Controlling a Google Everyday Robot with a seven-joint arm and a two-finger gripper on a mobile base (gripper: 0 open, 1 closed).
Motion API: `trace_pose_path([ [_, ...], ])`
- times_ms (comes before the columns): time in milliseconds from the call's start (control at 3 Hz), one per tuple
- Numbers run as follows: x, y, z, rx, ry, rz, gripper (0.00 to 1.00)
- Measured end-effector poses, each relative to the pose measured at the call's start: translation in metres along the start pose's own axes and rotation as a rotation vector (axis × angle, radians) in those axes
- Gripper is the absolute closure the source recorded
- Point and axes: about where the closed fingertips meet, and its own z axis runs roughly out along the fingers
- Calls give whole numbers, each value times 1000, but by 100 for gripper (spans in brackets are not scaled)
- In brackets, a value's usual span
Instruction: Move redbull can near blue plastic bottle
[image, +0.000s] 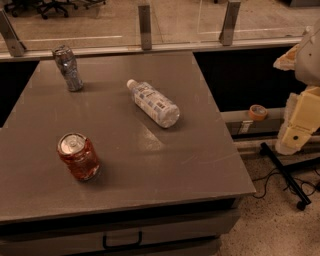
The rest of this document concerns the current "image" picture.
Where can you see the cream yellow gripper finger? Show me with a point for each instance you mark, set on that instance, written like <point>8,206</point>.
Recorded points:
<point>301,120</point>

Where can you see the silver blue redbull can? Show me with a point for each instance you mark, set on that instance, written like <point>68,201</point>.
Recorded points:
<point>67,65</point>

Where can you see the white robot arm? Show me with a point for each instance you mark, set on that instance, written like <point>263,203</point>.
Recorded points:
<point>304,59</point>

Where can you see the clear plastic water bottle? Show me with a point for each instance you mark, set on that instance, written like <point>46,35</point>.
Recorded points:
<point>157,106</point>

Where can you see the red soda can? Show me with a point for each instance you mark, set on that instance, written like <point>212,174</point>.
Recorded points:
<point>78,153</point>

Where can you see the orange tape roll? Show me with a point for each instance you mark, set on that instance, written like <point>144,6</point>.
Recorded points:
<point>257,112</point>

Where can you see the black wheeled stand base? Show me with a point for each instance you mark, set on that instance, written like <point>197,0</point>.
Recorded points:
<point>287,170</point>

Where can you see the grey cabinet drawer front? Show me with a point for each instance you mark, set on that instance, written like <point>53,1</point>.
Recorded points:
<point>188,235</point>

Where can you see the black office chair base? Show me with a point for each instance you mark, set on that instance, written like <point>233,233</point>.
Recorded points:
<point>42,7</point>

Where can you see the right metal railing post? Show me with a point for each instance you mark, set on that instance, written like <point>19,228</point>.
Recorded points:
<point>230,19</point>

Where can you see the metal railing post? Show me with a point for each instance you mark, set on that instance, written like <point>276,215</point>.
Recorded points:
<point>145,27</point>
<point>230,19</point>
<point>15,47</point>

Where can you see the middle metal railing post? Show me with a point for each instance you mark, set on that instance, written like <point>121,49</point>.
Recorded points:
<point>145,27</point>

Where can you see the black drawer handle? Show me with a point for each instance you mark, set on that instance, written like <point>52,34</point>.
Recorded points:
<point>121,240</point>

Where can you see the left metal railing post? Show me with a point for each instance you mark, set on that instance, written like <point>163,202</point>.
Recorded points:
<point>15,47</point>

